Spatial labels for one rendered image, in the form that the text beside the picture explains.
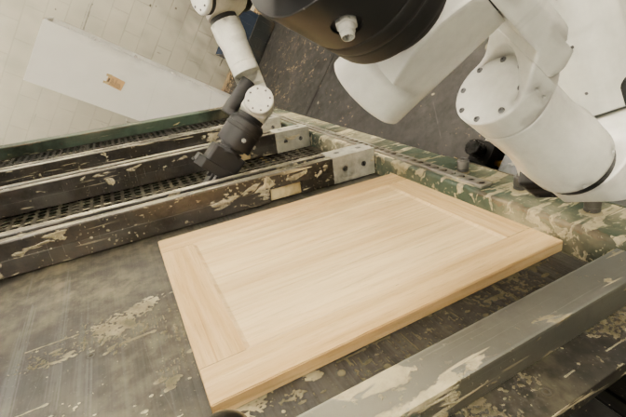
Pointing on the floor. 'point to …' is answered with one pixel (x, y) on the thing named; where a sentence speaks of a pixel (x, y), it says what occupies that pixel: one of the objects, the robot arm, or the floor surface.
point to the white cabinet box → (113, 75)
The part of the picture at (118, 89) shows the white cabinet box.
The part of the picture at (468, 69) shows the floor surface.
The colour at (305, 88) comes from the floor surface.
